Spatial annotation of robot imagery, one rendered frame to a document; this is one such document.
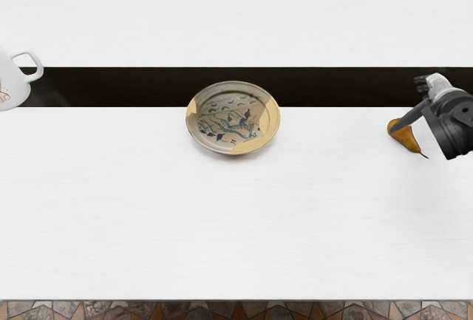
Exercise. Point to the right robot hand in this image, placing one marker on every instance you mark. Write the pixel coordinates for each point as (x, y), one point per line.
(439, 84)

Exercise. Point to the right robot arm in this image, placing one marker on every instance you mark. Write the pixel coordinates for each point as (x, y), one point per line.
(452, 124)

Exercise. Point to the patterned ceramic plate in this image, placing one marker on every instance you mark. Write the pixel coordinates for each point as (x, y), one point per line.
(233, 122)

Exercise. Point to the brown yellow pear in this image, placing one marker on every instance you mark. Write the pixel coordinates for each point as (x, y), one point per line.
(405, 139)

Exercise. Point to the white printed mug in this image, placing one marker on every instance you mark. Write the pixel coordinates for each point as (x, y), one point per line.
(13, 83)

